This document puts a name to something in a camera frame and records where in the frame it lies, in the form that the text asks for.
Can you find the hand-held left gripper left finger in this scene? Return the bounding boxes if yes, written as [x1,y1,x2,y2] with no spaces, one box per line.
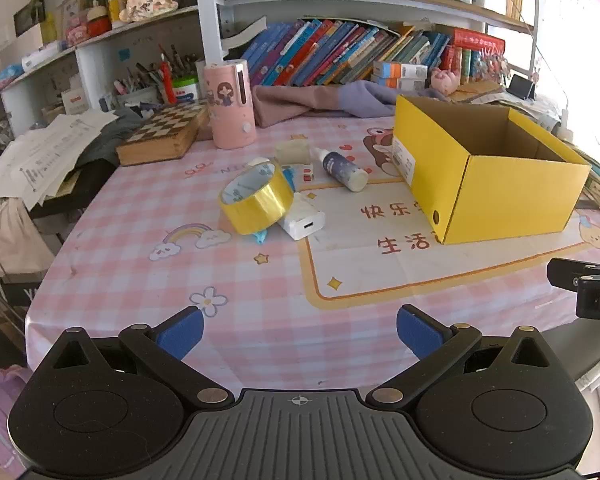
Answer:
[32,306,233,407]

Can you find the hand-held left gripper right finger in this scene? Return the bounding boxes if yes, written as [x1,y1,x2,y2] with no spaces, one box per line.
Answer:
[365,304,577,409]

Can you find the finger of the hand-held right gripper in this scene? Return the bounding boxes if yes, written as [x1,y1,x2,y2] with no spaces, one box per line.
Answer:
[546,258,600,292]

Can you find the yellow cardboard box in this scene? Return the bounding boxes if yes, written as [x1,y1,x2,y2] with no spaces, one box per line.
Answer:
[394,95,592,245]

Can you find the gold tape roll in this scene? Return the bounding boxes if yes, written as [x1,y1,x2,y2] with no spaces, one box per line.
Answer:
[218,161,297,235]

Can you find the white charger block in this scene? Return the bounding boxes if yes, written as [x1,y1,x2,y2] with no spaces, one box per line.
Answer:
[278,191,326,241]

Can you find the dark blue spray bottle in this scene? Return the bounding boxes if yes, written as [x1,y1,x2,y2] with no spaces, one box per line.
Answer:
[314,147,370,193]

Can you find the pink cylindrical container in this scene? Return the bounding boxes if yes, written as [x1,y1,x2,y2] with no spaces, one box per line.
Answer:
[202,58,257,150]

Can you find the black phone stand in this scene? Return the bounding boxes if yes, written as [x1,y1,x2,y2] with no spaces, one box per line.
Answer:
[509,74,537,101]

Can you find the beige cloth bag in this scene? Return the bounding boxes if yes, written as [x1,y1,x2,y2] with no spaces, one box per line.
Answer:
[0,195,57,281]

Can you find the brown cardboard sheet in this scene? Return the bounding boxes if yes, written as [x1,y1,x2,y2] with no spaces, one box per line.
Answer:
[450,82,507,104]

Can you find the wooden chessboard box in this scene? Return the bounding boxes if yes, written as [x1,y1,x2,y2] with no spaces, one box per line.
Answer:
[116,101,211,167]

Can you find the dark grey cloth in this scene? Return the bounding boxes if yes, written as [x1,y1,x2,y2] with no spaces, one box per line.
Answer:
[75,107,147,167]

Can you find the pink pig plush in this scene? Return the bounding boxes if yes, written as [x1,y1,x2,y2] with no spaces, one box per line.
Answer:
[430,67,462,95]

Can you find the loose white paper sheets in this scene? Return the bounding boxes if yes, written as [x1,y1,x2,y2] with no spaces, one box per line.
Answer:
[0,111,120,207]

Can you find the red boxed book set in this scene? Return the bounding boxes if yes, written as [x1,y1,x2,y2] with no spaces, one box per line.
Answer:
[450,28,507,86]

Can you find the white jar green lid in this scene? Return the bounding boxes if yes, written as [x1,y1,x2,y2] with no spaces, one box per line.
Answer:
[172,76,201,101]

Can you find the purple and mauve cloth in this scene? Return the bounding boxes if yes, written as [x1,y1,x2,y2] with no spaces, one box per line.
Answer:
[252,80,448,129]

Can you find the orange and white box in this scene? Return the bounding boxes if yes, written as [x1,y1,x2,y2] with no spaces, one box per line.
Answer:
[372,61,429,80]
[370,76,426,92]

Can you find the row of colourful books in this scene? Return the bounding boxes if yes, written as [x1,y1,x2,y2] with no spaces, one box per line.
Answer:
[240,19,453,87]

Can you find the red and white figurine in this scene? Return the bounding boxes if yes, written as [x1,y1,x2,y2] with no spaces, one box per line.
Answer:
[85,2,112,39]

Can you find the white desk shelf unit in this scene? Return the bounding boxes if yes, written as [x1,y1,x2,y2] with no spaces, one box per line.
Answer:
[0,0,542,128]

